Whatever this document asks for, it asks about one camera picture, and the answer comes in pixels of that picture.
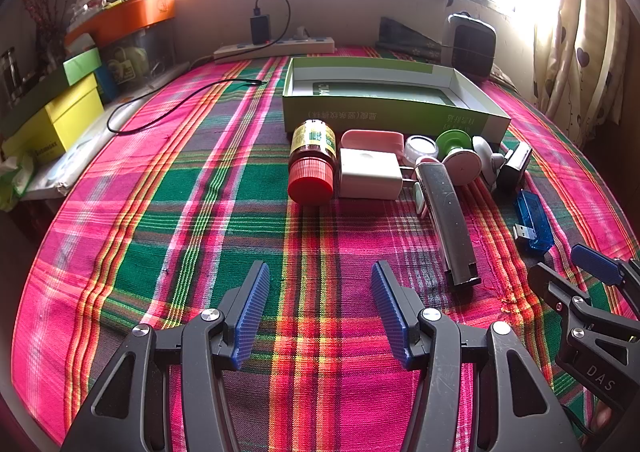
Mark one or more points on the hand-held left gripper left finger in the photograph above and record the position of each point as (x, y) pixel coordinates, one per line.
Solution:
(252, 312)

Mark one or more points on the white plug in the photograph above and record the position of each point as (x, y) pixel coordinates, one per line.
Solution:
(301, 33)

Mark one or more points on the green cardboard box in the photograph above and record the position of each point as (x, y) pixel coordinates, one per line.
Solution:
(350, 116)

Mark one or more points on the green white spool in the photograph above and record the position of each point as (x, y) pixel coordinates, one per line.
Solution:
(462, 165)

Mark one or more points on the black power adapter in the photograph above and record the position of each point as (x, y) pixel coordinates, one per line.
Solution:
(260, 30)

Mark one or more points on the small clear round container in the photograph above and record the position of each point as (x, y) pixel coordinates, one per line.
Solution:
(421, 147)

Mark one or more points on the person's right hand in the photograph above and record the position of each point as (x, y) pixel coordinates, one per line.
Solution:
(603, 419)

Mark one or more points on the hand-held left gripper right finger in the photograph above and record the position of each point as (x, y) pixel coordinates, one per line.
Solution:
(390, 312)

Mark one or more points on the folded patterned cloth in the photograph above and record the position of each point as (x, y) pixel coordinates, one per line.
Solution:
(500, 76)

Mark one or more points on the crumpled green white bag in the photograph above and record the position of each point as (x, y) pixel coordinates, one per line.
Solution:
(15, 182)

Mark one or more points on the patterned cream curtain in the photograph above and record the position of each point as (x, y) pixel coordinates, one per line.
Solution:
(575, 56)

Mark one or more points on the black silver device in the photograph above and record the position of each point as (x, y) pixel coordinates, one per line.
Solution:
(515, 169)

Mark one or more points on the yellow box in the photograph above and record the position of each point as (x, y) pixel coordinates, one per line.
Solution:
(70, 116)

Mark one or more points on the white charger adapter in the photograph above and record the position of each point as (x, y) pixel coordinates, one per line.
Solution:
(367, 171)

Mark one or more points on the white power strip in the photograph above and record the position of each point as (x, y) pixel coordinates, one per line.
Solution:
(300, 46)

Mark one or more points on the dark folded bag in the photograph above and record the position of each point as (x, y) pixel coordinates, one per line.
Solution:
(400, 39)

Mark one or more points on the green box lid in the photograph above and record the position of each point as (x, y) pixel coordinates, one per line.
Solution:
(82, 64)

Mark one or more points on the blue USB device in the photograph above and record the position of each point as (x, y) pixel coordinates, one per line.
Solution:
(535, 222)

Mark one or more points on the dried red branch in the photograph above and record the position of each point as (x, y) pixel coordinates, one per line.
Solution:
(45, 16)

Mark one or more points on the orange box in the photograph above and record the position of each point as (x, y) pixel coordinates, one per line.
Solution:
(125, 16)

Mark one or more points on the blue box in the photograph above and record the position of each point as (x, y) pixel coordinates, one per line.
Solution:
(107, 81)

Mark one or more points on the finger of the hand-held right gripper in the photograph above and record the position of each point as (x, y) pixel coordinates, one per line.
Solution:
(565, 292)
(597, 263)

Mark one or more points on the red-capped bottle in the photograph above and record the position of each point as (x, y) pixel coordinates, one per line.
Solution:
(310, 182)

